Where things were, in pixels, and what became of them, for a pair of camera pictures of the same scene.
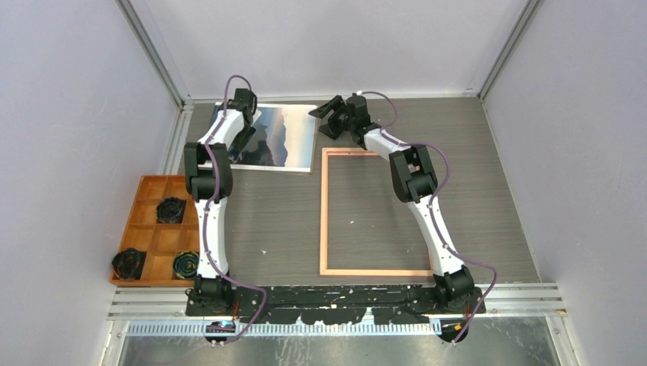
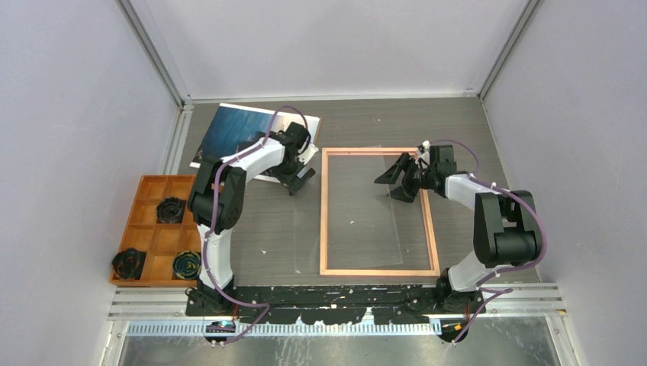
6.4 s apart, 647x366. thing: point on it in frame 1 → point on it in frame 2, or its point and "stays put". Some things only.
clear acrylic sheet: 321,139 → 362,229
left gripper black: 239,143 → 301,182
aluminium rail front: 514,300 stays put
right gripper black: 329,129 → 405,162
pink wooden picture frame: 324,271 stays put
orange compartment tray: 163,223 stays put
